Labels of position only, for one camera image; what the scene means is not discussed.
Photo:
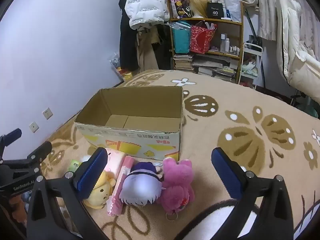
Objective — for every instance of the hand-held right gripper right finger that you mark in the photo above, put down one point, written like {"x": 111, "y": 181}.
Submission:
{"x": 226, "y": 175}

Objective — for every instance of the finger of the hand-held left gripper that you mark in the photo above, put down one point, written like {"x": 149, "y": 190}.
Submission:
{"x": 11, "y": 137}
{"x": 40, "y": 151}

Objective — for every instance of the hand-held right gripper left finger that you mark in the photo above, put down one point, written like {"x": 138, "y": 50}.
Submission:
{"x": 90, "y": 171}

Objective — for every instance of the white fluffy plush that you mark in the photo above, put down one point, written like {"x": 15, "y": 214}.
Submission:
{"x": 85, "y": 158}

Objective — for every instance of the yellow plush toy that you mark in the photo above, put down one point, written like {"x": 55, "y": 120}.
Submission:
{"x": 100, "y": 192}

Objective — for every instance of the pink roll cake plush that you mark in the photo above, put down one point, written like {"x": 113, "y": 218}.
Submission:
{"x": 115, "y": 161}

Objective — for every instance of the long pink pouch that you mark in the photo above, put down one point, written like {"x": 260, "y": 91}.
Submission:
{"x": 115, "y": 200}

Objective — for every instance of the cardboard box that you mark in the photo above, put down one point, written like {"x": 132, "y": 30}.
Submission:
{"x": 130, "y": 142}

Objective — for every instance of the pink bear plush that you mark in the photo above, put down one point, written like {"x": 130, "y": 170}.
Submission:
{"x": 176, "y": 185}

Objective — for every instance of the purple-haired plush doll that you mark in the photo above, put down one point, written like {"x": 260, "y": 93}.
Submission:
{"x": 140, "y": 187}

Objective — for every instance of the small green packet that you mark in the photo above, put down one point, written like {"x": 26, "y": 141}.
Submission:
{"x": 74, "y": 165}

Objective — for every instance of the black and white plush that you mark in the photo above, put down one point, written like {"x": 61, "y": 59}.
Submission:
{"x": 212, "y": 217}

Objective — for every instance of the beige patterned blanket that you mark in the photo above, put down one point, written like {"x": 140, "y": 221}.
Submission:
{"x": 225, "y": 97}

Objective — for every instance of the plastic snack bag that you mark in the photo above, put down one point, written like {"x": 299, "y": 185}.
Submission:
{"x": 122, "y": 72}

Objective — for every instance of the dark green object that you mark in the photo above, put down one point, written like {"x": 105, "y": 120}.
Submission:
{"x": 310, "y": 107}

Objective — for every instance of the pile of papers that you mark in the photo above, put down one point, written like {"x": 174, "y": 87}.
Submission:
{"x": 215, "y": 67}

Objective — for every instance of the pale green cloth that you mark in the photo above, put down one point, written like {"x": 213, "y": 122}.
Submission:
{"x": 250, "y": 67}

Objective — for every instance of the stack of books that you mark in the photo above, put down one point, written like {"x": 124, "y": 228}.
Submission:
{"x": 183, "y": 62}

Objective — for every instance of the small cosmetic bottle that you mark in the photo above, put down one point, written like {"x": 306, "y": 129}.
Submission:
{"x": 232, "y": 50}
{"x": 237, "y": 51}

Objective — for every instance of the tall white bottle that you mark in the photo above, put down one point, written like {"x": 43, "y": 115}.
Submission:
{"x": 222, "y": 42}
{"x": 227, "y": 45}

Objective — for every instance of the white cart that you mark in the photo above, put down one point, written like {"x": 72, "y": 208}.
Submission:
{"x": 252, "y": 46}

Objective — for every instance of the beige hanging coat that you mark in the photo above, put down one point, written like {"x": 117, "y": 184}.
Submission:
{"x": 146, "y": 52}

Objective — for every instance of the wooden shelf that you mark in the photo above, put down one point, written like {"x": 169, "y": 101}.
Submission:
{"x": 241, "y": 42}

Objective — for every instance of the black hanging coat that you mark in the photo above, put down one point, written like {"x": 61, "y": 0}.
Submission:
{"x": 127, "y": 42}

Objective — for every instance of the red patterned bag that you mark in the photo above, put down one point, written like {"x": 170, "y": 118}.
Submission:
{"x": 201, "y": 38}

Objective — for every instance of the teal bag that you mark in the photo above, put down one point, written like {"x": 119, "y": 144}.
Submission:
{"x": 181, "y": 38}

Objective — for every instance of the dark hanging garment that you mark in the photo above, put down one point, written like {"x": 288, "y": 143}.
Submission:
{"x": 165, "y": 45}

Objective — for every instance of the white duvet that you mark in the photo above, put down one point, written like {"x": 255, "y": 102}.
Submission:
{"x": 292, "y": 42}

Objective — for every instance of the black box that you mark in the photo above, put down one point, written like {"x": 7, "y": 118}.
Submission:
{"x": 215, "y": 11}

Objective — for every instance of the white plastic bag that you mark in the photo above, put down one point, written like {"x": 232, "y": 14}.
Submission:
{"x": 232, "y": 2}

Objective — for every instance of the white puffer jacket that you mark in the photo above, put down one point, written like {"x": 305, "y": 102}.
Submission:
{"x": 145, "y": 5}

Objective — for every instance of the blond wig on head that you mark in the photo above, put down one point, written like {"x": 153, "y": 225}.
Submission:
{"x": 197, "y": 1}

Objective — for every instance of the purple patterned tote bag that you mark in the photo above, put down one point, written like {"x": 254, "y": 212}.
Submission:
{"x": 180, "y": 5}

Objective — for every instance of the white wall socket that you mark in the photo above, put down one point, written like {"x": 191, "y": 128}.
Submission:
{"x": 33, "y": 127}
{"x": 47, "y": 113}

